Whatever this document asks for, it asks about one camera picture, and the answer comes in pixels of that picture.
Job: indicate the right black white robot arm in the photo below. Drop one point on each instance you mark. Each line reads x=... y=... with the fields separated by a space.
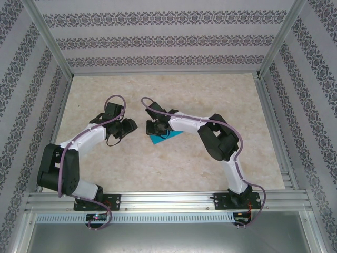
x=218 y=139

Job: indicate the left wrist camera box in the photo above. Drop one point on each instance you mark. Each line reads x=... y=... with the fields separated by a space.
x=113 y=109

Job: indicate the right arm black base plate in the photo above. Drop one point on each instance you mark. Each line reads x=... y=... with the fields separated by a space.
x=221 y=203

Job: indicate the aluminium frame post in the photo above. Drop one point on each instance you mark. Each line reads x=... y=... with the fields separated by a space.
x=47 y=34
x=281 y=34

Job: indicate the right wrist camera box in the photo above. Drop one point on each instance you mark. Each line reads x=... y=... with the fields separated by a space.
x=156 y=109

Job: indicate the aluminium table side rail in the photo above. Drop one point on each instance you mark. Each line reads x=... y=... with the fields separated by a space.
x=276 y=131
x=54 y=131

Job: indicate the grey metal sheet panel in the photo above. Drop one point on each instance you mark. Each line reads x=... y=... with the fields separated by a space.
x=168 y=237

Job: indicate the aluminium frame cross bar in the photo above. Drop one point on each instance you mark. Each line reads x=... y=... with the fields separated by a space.
x=163 y=72

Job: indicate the blue square paper sheet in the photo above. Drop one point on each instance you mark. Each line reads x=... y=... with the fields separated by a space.
x=155 y=140

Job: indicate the aluminium mounting rail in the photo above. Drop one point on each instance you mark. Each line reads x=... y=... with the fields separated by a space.
x=168 y=201

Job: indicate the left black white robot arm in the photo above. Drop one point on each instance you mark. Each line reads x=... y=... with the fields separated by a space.
x=58 y=168

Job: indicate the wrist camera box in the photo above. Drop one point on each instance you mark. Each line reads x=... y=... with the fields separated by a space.
x=156 y=109
x=113 y=109

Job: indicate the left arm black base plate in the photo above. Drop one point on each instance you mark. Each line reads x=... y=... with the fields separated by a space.
x=114 y=201

